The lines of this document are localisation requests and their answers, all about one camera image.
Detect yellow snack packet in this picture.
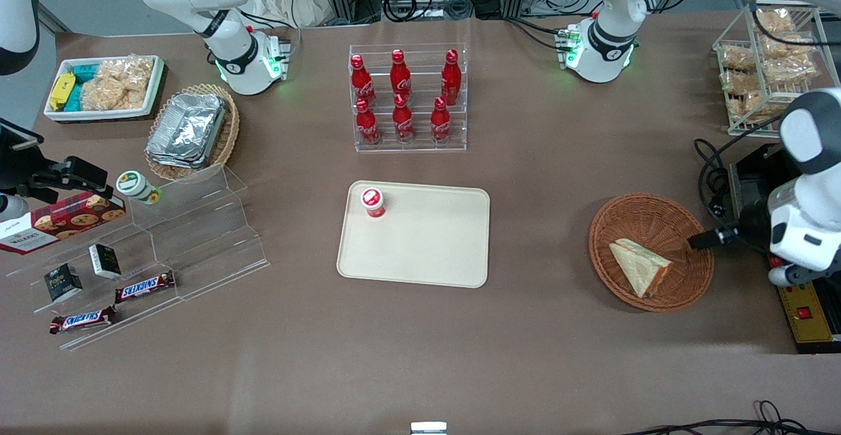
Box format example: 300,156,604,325
49,72,77,111

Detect beige plastic serving tray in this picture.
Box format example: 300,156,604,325
336,181,491,288

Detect white rectangular plastic bin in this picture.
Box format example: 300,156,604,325
44,55,165,122

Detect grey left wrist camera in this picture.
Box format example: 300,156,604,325
767,261,827,288

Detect triangular sandwich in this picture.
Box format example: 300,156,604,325
609,239,673,298

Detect clear acrylic stepped display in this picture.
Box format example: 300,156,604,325
7,164,270,352

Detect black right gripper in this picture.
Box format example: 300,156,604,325
0,118,110,204

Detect white wire rack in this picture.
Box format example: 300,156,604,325
713,0,841,137

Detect green lid yogurt cup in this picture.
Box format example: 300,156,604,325
116,171,162,206

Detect small black box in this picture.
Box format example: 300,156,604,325
44,264,83,302
89,244,122,279

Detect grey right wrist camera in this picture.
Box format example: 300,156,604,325
0,194,30,223

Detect red Walkers cookie box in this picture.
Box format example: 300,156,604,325
0,191,127,255

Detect stacked foil containers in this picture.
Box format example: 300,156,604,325
146,92,227,170

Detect clear bag of fried snacks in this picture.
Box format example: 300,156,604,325
721,70,756,95
762,33,815,58
729,92,784,124
719,44,756,72
754,8,794,35
762,54,819,85

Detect red lid yogurt cup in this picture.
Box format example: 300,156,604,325
360,187,387,219

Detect thin black cables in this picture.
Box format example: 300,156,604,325
624,400,841,435

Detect black power cable with plug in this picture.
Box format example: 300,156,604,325
694,116,784,225

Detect red Coca-Cola bottle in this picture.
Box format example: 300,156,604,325
355,99,381,145
350,55,376,107
390,49,413,101
430,97,452,144
441,49,462,106
392,94,415,143

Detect clear bag of crackers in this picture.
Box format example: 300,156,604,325
80,54,155,112

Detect round brown wicker basket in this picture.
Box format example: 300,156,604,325
588,193,715,312

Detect Snickers chocolate bar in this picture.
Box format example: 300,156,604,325
50,306,117,335
115,271,176,304

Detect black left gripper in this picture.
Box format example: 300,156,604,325
688,206,777,256

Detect oval light wicker basket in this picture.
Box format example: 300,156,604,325
145,83,240,181

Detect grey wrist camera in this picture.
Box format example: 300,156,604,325
767,261,827,288
0,194,30,223

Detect black control box yellow panel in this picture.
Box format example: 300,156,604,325
729,143,841,355

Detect clear acrylic bottle rack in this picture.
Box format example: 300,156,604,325
349,43,468,153

